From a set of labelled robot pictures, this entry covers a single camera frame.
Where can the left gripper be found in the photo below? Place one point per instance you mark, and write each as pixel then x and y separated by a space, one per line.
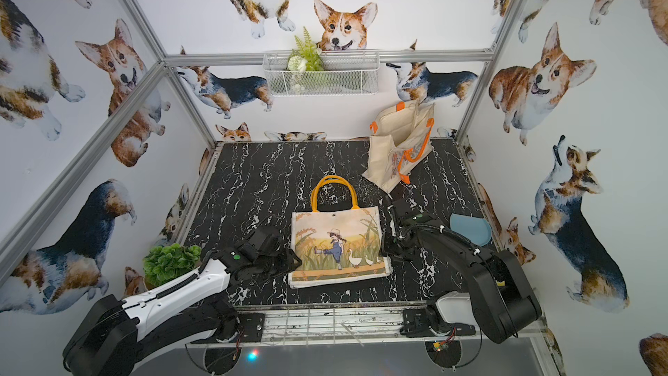
pixel 282 259

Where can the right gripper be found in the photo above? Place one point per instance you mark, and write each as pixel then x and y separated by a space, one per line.
pixel 386 247

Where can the cream bag yellow handles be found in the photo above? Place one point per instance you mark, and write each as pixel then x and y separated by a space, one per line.
pixel 338 247

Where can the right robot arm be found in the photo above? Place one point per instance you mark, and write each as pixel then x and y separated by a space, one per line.
pixel 498 300

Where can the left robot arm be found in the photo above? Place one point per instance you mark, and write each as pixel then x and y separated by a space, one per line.
pixel 118 334

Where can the light blue dustpan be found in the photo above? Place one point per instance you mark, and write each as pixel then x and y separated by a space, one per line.
pixel 477 230

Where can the green leafy plant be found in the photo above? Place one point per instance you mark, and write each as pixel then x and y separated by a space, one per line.
pixel 166 263

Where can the green fern with white flower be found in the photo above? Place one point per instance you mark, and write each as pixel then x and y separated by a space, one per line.
pixel 305 66

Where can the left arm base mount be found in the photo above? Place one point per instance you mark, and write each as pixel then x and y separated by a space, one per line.
pixel 245 328

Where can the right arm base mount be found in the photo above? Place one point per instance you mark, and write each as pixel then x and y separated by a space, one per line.
pixel 426 322

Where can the cream bag orange handles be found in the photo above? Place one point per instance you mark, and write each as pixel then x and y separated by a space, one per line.
pixel 400 139

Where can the white wire wall basket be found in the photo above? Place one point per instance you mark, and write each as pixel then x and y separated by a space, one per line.
pixel 335 74

